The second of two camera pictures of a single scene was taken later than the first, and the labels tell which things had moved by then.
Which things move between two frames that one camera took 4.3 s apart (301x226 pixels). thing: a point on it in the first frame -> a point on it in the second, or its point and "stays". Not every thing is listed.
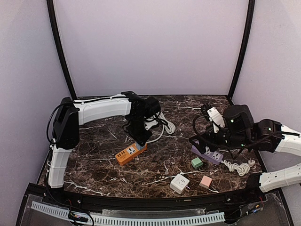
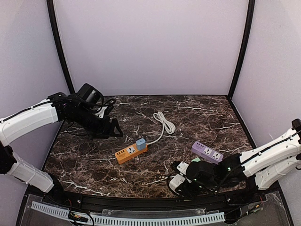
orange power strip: (129, 153) stays
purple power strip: (214, 157) stays
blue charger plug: (139, 147) stays
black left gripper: (140, 139) -> (103, 132)
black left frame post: (54, 23) stays
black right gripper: (201, 147) -> (185, 191)
